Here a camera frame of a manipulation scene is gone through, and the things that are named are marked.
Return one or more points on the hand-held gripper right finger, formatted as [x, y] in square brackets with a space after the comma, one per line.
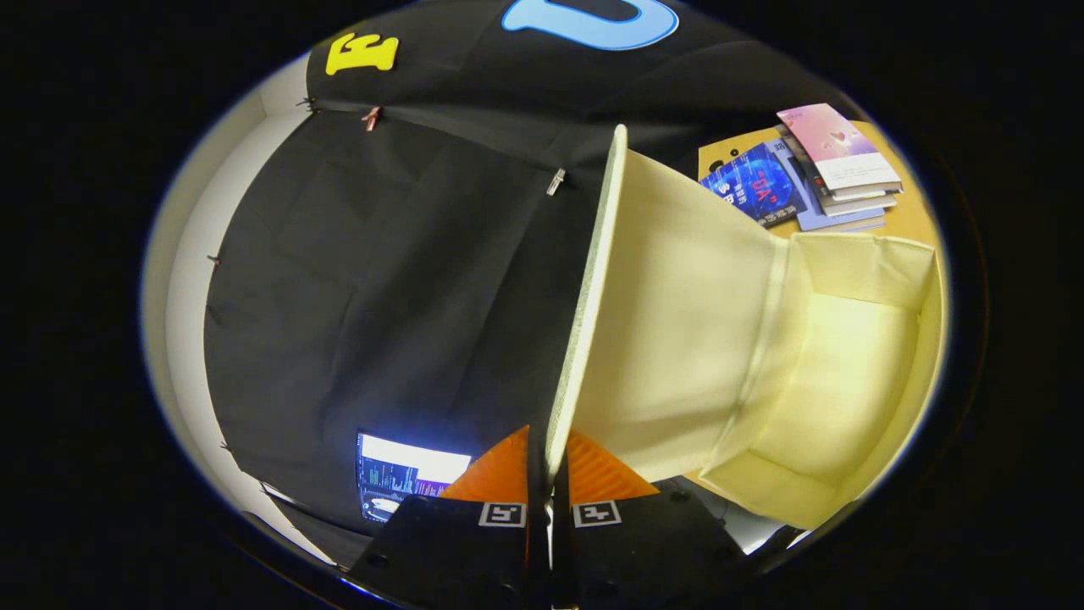
[644, 551]

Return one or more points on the silver clip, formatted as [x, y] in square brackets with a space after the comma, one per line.
[555, 180]

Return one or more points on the lavender cover book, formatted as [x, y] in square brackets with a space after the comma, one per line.
[834, 222]

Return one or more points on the blue cover book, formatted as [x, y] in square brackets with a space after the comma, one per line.
[754, 186]

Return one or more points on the computer monitor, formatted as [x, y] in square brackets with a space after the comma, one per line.
[406, 474]

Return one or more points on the black backdrop cloth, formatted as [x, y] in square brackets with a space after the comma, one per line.
[381, 296]

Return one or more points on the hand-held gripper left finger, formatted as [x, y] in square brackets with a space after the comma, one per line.
[536, 483]

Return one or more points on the green fabric storage box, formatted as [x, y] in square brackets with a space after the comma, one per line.
[677, 339]

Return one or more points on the black clip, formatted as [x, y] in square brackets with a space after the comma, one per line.
[309, 103]

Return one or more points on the pink cover book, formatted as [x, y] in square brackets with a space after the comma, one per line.
[834, 144]

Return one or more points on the copper clip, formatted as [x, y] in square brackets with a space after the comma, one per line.
[371, 117]

